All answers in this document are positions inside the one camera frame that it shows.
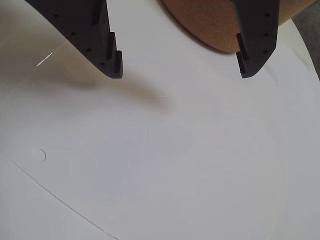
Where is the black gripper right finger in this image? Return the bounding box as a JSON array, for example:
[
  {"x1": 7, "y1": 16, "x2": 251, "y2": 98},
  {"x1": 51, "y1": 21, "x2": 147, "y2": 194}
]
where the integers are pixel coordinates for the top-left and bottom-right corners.
[{"x1": 231, "y1": 0, "x2": 280, "y2": 79}]

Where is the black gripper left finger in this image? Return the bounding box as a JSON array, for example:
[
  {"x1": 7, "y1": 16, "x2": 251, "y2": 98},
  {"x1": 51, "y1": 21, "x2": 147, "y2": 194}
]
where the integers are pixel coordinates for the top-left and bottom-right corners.
[{"x1": 24, "y1": 0, "x2": 124, "y2": 80}]

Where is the brown cork pen holder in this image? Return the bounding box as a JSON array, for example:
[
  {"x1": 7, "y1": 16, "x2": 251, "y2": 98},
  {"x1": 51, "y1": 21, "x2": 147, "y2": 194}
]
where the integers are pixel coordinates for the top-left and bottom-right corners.
[{"x1": 156, "y1": 0, "x2": 314, "y2": 55}]

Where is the white paper sheet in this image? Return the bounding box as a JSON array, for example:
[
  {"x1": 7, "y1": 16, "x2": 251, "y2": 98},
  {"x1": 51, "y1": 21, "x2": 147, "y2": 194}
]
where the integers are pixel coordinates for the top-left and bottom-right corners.
[{"x1": 0, "y1": 52, "x2": 286, "y2": 240}]

